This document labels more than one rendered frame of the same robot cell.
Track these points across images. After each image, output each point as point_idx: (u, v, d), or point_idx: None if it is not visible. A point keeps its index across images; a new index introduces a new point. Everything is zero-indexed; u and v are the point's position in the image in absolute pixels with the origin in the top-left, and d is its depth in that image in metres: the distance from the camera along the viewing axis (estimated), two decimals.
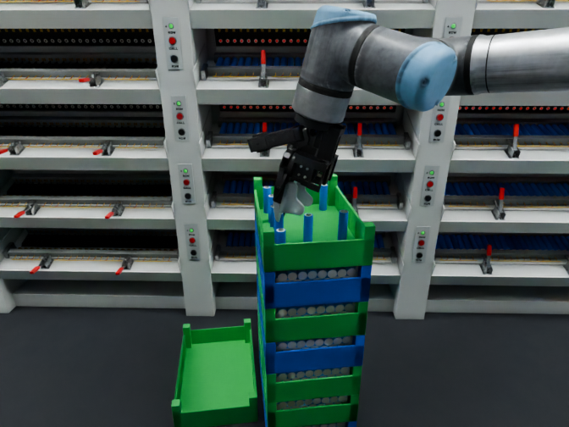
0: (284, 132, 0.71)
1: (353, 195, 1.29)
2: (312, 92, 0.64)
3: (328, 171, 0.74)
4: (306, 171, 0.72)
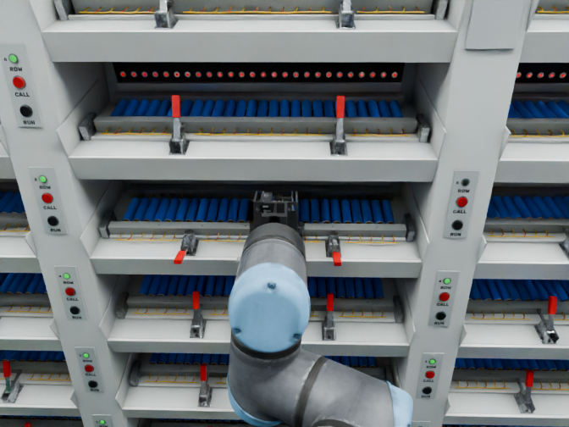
0: None
1: (41, 421, 1.04)
2: (306, 267, 0.57)
3: (271, 198, 0.67)
4: None
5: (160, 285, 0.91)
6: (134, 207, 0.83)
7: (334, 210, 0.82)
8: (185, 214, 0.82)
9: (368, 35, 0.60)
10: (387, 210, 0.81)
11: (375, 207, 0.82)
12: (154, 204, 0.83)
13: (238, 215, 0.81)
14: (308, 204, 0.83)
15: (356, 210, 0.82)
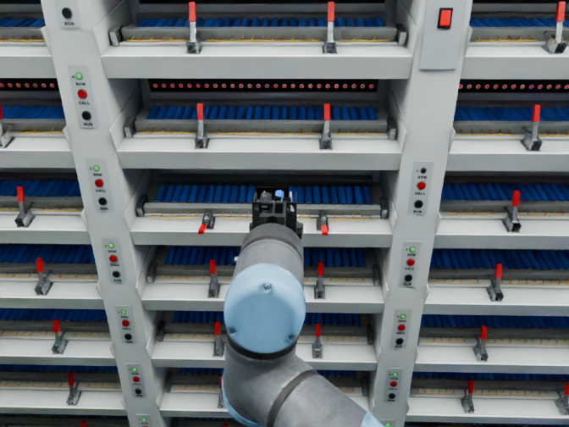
0: None
1: (80, 374, 1.24)
2: (303, 267, 0.57)
3: (270, 198, 0.67)
4: None
5: (182, 257, 1.11)
6: (162, 192, 1.03)
7: (323, 194, 1.02)
8: (203, 197, 1.02)
9: (346, 58, 0.80)
10: (366, 194, 1.01)
11: (356, 192, 1.02)
12: (179, 190, 1.03)
13: (246, 198, 1.01)
14: (303, 190, 1.03)
15: (341, 194, 1.02)
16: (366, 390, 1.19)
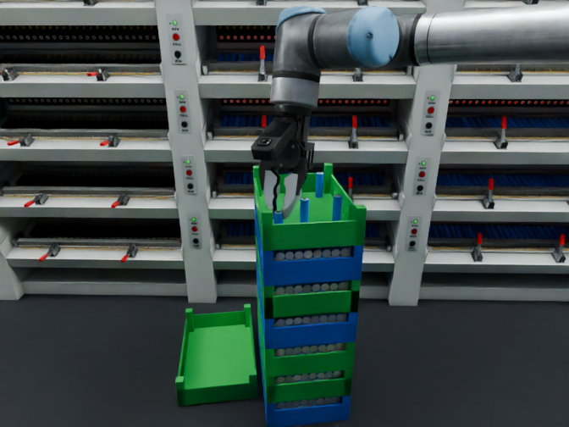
0: (290, 128, 0.75)
1: (348, 185, 1.34)
2: (317, 83, 0.76)
3: None
4: None
5: None
6: None
7: None
8: None
9: None
10: None
11: None
12: None
13: None
14: None
15: None
16: None
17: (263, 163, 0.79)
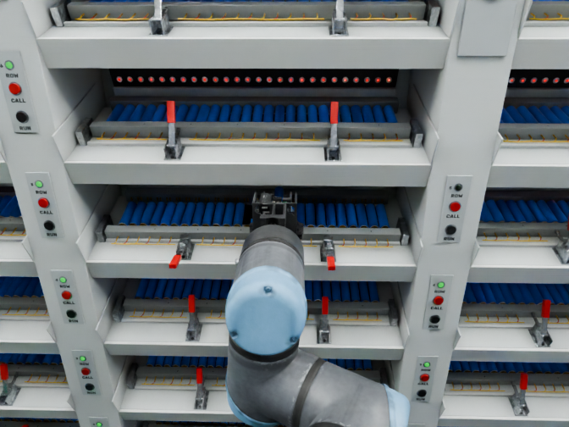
0: None
1: (39, 424, 1.04)
2: None
3: (270, 199, 0.67)
4: None
5: (157, 288, 0.91)
6: (130, 212, 0.83)
7: (328, 214, 0.82)
8: (180, 219, 0.82)
9: (361, 41, 0.60)
10: (382, 214, 0.82)
11: (370, 212, 0.83)
12: (150, 208, 0.84)
13: (234, 219, 0.82)
14: (304, 208, 0.84)
15: (350, 213, 0.82)
16: None
17: None
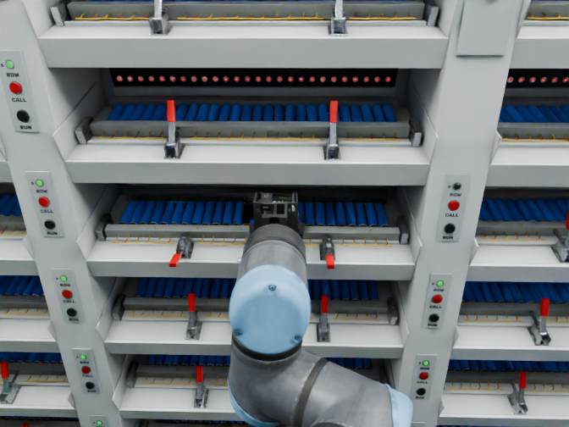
0: None
1: (39, 422, 1.04)
2: None
3: (272, 198, 0.67)
4: None
5: (157, 286, 0.92)
6: (130, 211, 0.84)
7: (328, 213, 0.82)
8: (180, 217, 0.83)
9: (360, 41, 0.60)
10: (381, 213, 0.82)
11: (369, 211, 0.83)
12: (150, 207, 0.84)
13: (234, 218, 0.82)
14: (303, 207, 0.84)
15: (350, 213, 0.82)
16: None
17: None
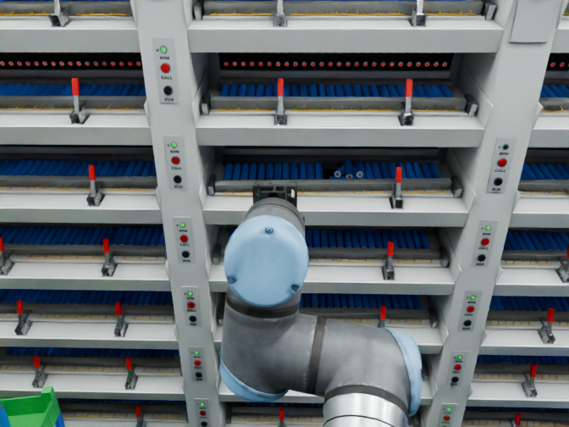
0: None
1: (136, 359, 1.23)
2: None
3: (271, 185, 0.67)
4: None
5: None
6: (230, 171, 1.03)
7: (392, 170, 1.02)
8: (273, 175, 1.02)
9: (436, 31, 0.79)
10: (434, 170, 1.02)
11: (425, 169, 1.02)
12: (246, 169, 1.03)
13: (316, 174, 1.01)
14: (371, 167, 1.04)
15: (410, 170, 1.02)
16: (426, 374, 1.18)
17: None
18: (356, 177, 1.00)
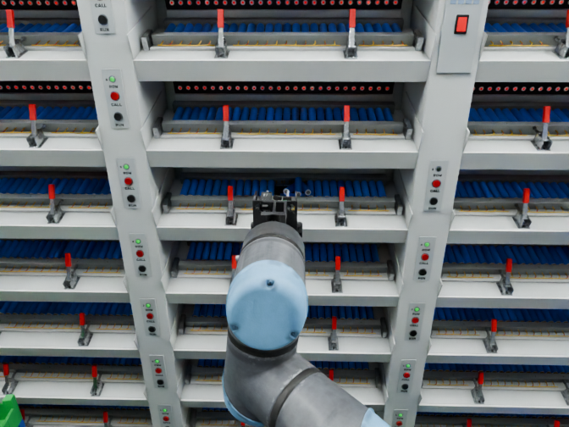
0: None
1: (102, 366, 1.28)
2: None
3: (271, 197, 0.67)
4: None
5: (203, 252, 1.15)
6: (187, 186, 1.08)
7: None
8: (226, 191, 1.07)
9: (367, 63, 0.84)
10: (380, 188, 1.07)
11: (372, 186, 1.07)
12: (202, 184, 1.09)
13: (267, 191, 1.07)
14: (321, 184, 1.09)
15: (357, 188, 1.07)
16: (379, 381, 1.23)
17: None
18: (305, 194, 1.05)
